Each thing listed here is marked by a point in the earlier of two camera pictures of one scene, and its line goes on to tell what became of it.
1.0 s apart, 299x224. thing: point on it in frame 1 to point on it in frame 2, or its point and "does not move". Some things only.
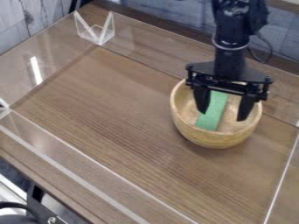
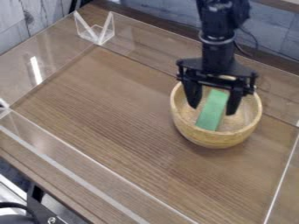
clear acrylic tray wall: (74, 176) does not move
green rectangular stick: (208, 120) does not move
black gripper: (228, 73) to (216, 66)
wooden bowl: (233, 132) does not move
